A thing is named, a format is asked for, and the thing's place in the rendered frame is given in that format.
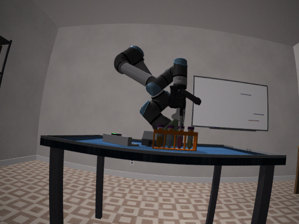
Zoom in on orange tube rack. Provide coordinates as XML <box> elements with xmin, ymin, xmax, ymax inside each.
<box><xmin>152</xmin><ymin>128</ymin><xmax>198</xmax><ymax>151</ymax></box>

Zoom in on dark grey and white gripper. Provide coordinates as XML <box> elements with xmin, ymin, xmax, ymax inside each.
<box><xmin>168</xmin><ymin>84</ymin><xmax>187</xmax><ymax>128</ymax></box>

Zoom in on white button housing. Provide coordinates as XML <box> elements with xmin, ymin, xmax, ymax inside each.
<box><xmin>141</xmin><ymin>131</ymin><xmax>164</xmax><ymax>147</ymax></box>

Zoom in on black table edge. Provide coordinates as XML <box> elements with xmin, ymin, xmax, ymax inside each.
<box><xmin>41</xmin><ymin>135</ymin><xmax>286</xmax><ymax>158</ymax></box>

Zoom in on blue flat work mat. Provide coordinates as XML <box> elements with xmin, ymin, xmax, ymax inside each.
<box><xmin>80</xmin><ymin>139</ymin><xmax>251</xmax><ymax>155</ymax></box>

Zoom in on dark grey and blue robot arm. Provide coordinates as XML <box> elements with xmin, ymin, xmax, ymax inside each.
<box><xmin>114</xmin><ymin>46</ymin><xmax>201</xmax><ymax>129</ymax></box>

